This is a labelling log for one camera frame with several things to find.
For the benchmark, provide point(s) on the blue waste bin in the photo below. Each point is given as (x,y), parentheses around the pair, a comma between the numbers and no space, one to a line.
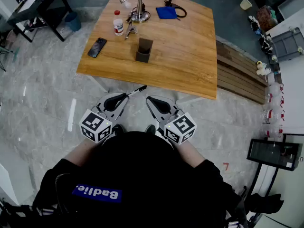
(73,21)

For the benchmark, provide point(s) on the person's right shoe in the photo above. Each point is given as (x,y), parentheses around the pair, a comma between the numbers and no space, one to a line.
(150,129)

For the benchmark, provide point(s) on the person's black shirt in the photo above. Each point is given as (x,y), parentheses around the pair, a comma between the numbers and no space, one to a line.
(137,174)

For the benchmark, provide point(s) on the white table leg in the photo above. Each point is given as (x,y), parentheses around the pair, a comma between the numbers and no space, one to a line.
(190,99)
(99,83)

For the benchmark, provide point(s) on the silver desk lamp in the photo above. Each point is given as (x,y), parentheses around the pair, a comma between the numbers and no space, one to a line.
(140,11)

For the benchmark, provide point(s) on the person's shoe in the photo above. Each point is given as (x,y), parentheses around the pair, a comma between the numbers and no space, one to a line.
(150,129)
(118,129)

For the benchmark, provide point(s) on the black desk lamp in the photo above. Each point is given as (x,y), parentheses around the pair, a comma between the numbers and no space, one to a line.
(171,1)

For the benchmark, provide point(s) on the dark brown pen holder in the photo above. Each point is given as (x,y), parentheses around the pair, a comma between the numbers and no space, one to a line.
(143,53)

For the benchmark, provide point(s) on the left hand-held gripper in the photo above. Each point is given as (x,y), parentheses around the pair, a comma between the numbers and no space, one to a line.
(96,126)

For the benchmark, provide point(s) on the black monitor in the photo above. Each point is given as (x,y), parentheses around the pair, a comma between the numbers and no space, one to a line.
(273,153)

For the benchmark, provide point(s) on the wooden slat bench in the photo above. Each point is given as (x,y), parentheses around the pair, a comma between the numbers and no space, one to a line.
(240,77)

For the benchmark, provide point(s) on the person's left shoe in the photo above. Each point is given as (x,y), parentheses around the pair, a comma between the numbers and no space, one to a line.
(118,129)

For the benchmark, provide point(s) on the blue cloth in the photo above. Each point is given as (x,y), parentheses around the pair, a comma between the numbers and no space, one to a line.
(166,12)

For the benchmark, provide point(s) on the clear bottle with red label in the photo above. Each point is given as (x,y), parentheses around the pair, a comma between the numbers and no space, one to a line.
(273,115)
(274,89)
(273,130)

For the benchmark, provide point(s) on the black smartphone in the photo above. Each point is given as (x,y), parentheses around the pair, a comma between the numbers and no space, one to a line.
(97,47)

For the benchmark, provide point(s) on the white bottle with red cap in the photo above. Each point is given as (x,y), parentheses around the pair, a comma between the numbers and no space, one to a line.
(118,26)

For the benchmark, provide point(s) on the black side desk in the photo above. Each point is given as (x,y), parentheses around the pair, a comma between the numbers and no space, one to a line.
(35,1)

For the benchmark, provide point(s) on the person's left forearm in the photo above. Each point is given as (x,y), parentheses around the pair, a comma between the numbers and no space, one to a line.
(82,152)

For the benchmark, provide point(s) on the brown patterned bag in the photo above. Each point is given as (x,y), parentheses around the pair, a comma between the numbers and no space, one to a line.
(266,18)

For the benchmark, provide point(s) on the paper cup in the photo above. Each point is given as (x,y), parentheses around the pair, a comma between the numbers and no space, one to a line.
(245,3)

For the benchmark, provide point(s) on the person's right forearm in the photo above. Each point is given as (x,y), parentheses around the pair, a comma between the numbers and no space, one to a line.
(188,153)

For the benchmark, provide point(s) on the black marker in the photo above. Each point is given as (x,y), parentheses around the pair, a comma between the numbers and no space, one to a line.
(137,90)

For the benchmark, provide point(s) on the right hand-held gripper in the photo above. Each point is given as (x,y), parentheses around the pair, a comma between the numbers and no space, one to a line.
(180,127)

